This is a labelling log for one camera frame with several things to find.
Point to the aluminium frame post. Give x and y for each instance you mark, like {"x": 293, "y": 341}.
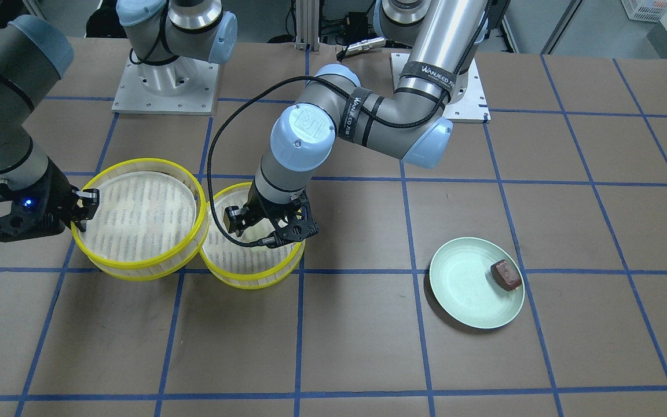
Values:
{"x": 307, "y": 25}

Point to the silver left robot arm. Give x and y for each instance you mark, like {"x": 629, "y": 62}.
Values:
{"x": 409, "y": 126}

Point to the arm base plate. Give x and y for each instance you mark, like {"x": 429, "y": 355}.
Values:
{"x": 468, "y": 103}
{"x": 184, "y": 87}

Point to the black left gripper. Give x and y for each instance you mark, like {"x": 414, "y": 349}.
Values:
{"x": 268, "y": 212}

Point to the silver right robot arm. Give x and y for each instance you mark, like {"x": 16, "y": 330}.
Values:
{"x": 34, "y": 55}

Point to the pale green plate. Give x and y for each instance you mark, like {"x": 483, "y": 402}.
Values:
{"x": 461, "y": 279}

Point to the brown bun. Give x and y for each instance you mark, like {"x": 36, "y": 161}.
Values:
{"x": 506, "y": 275}

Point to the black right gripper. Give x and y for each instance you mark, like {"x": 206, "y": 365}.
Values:
{"x": 59, "y": 197}

